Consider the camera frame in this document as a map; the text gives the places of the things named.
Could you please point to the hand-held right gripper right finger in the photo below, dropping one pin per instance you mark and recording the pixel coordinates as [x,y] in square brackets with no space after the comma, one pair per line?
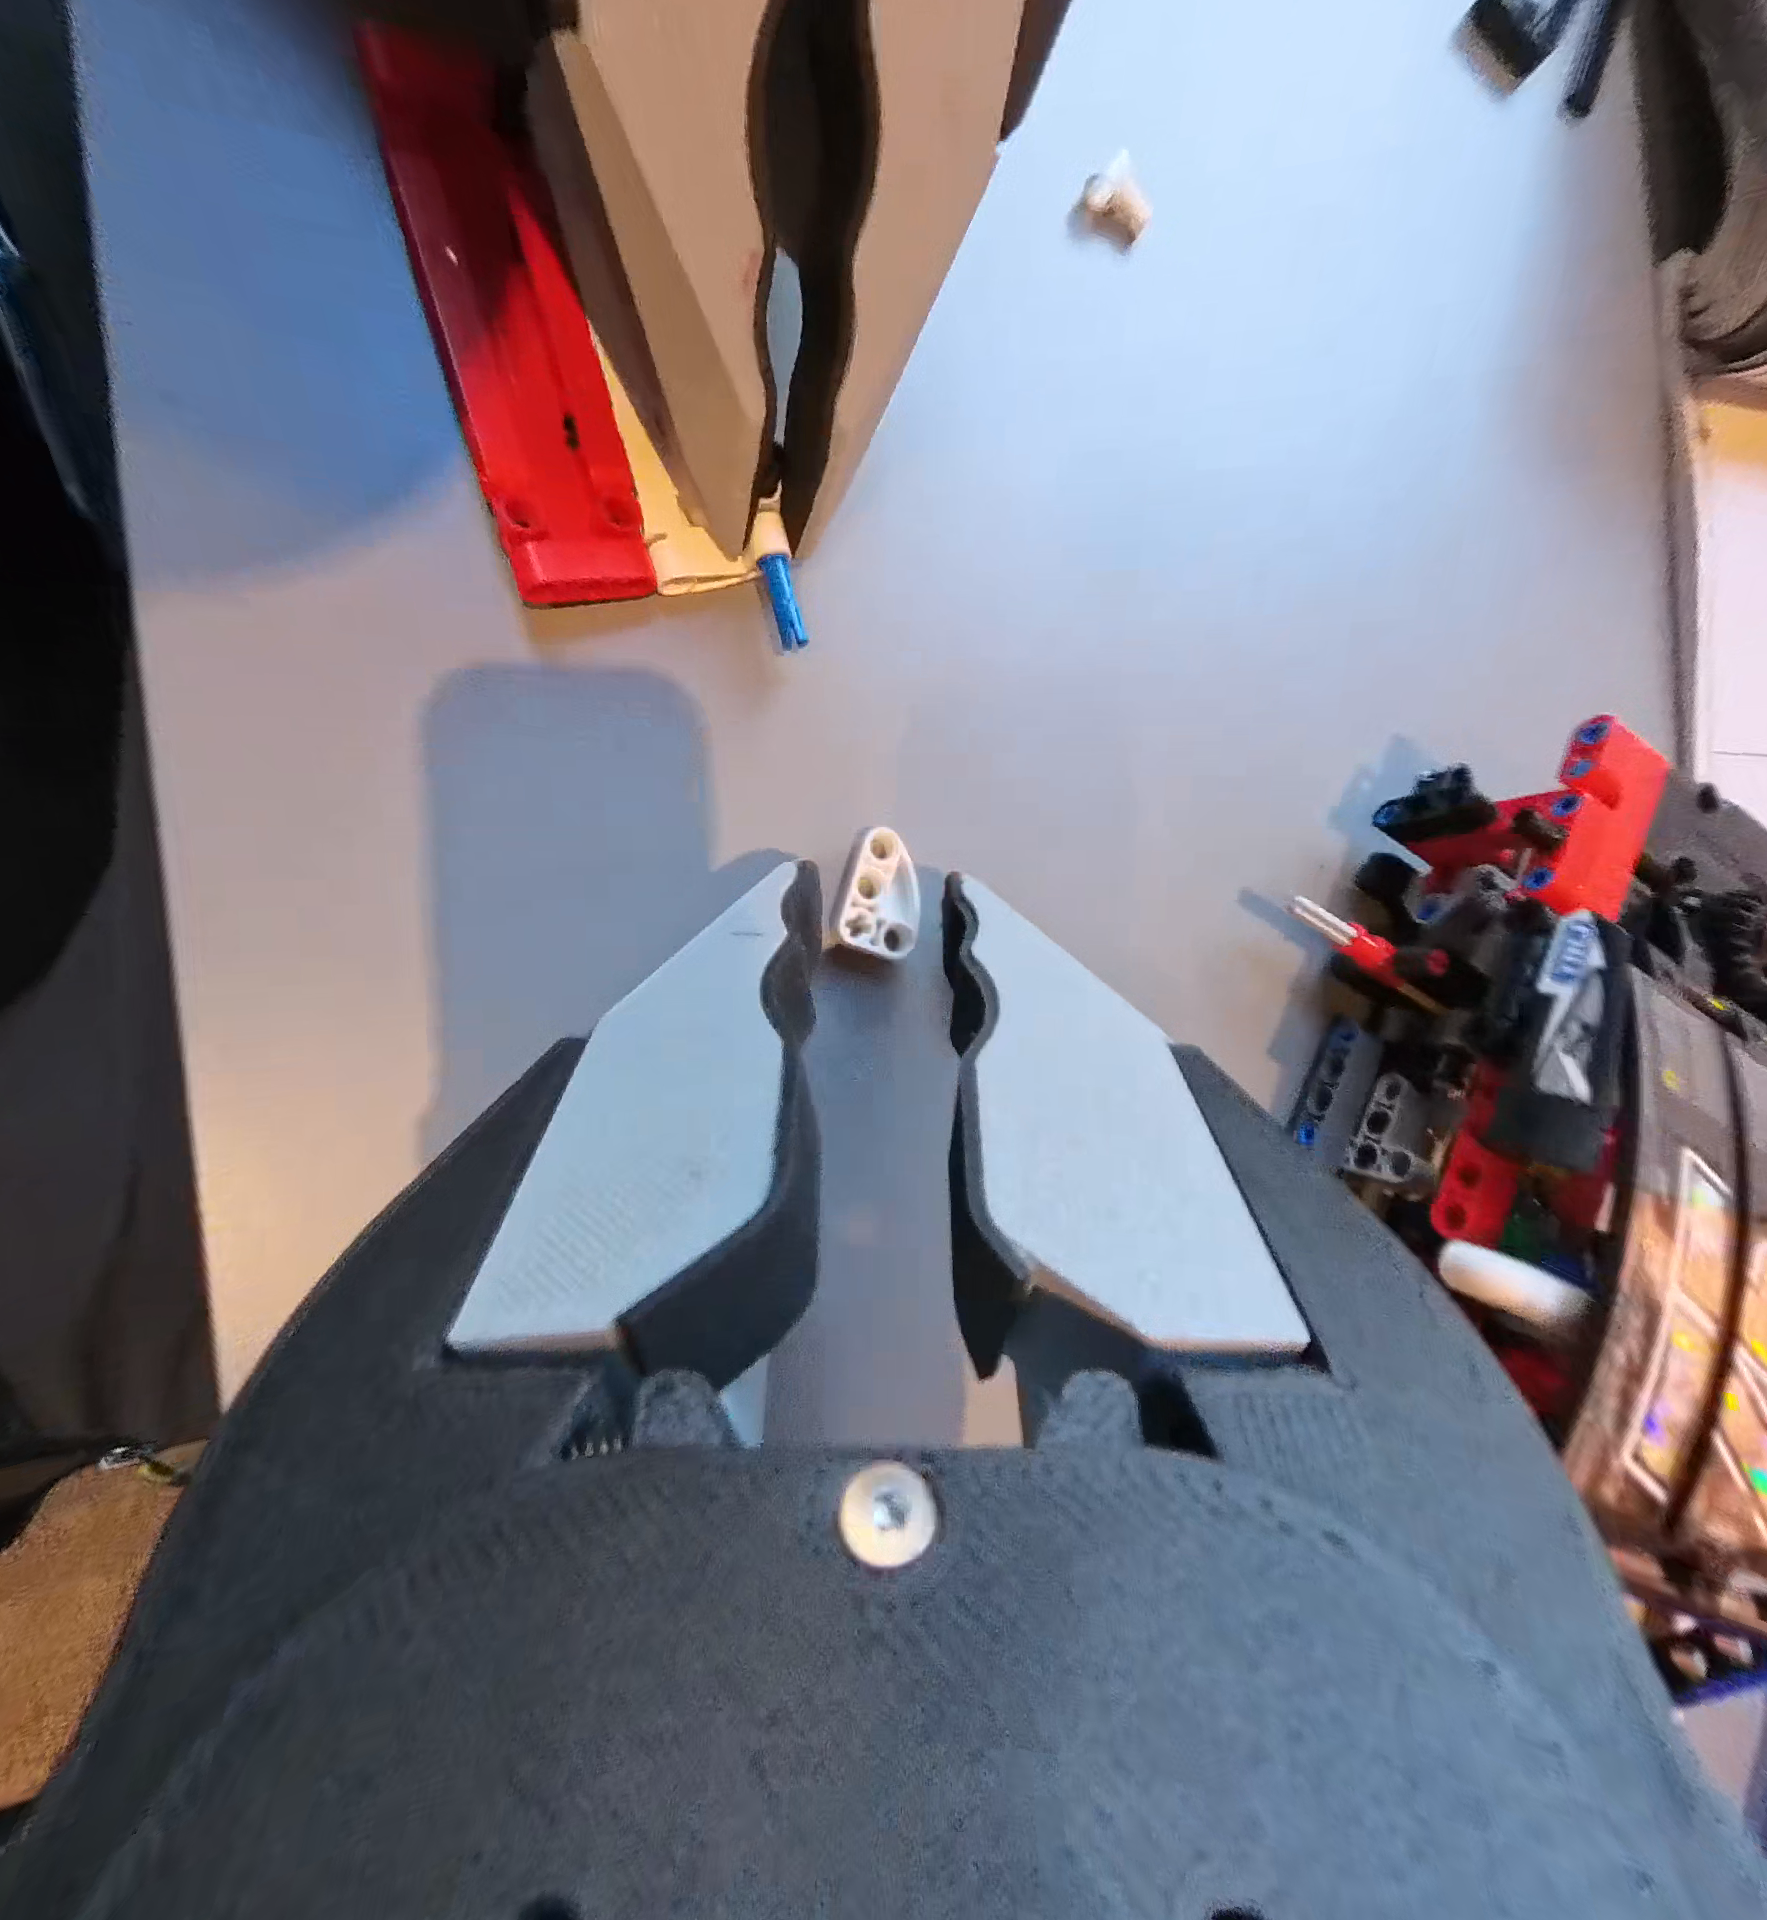
[1123,1183]

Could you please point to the black L-shaped beam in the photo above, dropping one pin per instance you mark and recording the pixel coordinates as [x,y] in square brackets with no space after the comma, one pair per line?
[1521,31]

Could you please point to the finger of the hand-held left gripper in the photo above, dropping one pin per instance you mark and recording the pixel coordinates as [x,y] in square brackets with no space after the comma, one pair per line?
[943,119]
[656,180]

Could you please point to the metal chair part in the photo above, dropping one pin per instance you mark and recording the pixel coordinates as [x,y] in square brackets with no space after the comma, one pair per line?
[128,1454]

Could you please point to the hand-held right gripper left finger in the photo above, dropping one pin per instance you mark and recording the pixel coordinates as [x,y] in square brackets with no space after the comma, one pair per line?
[629,1183]

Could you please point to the grey desk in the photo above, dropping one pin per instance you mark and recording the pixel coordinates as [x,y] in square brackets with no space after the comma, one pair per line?
[1197,526]

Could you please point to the blue axle pin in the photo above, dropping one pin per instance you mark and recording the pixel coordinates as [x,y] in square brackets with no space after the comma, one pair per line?
[781,600]

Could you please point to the long black flat tile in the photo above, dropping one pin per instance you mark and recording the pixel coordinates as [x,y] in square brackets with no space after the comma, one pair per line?
[1595,61]

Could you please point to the instruction booklet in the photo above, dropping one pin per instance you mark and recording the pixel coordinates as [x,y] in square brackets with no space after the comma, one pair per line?
[1753,225]

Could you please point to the red and white panel assembly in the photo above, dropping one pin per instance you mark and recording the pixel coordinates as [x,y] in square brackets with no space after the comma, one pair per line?
[523,374]

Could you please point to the small white connector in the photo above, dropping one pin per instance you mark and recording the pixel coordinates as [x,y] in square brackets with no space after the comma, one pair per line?
[1118,194]

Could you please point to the white curved brick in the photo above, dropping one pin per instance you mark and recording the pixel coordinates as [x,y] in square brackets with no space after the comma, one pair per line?
[871,894]

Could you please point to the partly built toy car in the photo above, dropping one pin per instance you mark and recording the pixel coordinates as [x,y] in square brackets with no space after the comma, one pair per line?
[1650,1125]

